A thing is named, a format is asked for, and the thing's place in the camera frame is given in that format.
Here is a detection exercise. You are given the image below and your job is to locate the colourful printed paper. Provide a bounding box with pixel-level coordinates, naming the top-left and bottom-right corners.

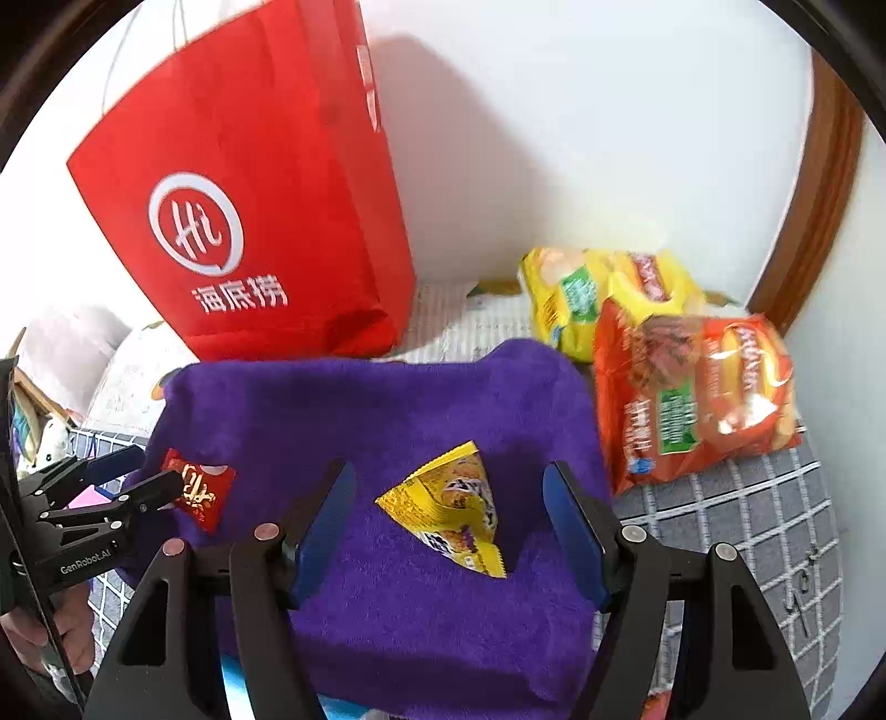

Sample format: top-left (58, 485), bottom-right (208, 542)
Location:
top-left (14, 408), bottom-right (65, 480)

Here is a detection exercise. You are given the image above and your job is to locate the yellow chips bag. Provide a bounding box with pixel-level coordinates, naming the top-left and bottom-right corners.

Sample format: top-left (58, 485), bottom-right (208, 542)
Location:
top-left (519, 247), bottom-right (707, 364)

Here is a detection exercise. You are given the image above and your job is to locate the purple towel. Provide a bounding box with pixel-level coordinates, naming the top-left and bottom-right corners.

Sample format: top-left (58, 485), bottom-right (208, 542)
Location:
top-left (114, 338), bottom-right (614, 720)

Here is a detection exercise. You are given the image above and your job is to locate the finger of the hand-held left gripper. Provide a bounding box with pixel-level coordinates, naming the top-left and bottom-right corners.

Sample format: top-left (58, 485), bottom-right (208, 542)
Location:
top-left (17, 445), bottom-right (146, 510)
top-left (42, 471), bottom-right (182, 533)

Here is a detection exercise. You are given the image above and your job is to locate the grey checkered bedsheet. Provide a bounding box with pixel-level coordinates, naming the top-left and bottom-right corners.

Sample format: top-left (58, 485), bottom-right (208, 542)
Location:
top-left (69, 422), bottom-right (842, 720)

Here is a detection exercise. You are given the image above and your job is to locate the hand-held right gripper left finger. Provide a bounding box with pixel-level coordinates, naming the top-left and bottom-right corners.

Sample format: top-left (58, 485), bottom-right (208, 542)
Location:
top-left (83, 457), bottom-right (357, 720)

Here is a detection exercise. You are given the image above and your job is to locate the yellow snack packet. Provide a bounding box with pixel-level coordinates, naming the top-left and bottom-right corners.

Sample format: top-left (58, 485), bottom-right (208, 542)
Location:
top-left (375, 441), bottom-right (508, 579)

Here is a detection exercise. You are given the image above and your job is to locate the person's left hand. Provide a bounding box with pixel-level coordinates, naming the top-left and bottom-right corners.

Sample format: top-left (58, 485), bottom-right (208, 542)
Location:
top-left (0, 580), bottom-right (96, 676)

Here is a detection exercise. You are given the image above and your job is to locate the brown wooden door frame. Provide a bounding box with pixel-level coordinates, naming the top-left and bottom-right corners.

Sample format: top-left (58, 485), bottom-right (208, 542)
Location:
top-left (748, 52), bottom-right (866, 333)

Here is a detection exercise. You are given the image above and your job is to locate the orange chips bag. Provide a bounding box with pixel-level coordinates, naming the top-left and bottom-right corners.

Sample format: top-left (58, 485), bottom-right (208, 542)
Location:
top-left (591, 297), bottom-right (804, 496)

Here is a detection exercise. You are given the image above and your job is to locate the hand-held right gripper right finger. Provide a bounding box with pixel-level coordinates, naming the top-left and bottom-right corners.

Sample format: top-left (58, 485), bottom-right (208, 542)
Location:
top-left (542, 460), bottom-right (812, 720)

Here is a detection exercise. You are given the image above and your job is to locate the red paper bag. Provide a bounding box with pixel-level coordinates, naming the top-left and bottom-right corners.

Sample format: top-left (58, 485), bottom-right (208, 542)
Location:
top-left (67, 0), bottom-right (416, 362)

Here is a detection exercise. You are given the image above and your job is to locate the small red snack packet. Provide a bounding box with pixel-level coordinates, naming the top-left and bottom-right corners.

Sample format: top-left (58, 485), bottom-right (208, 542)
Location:
top-left (161, 449), bottom-right (237, 533)

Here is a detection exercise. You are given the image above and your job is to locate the white plastic bag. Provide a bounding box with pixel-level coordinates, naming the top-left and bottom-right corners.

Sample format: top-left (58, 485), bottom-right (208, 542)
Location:
top-left (14, 305), bottom-right (132, 416)

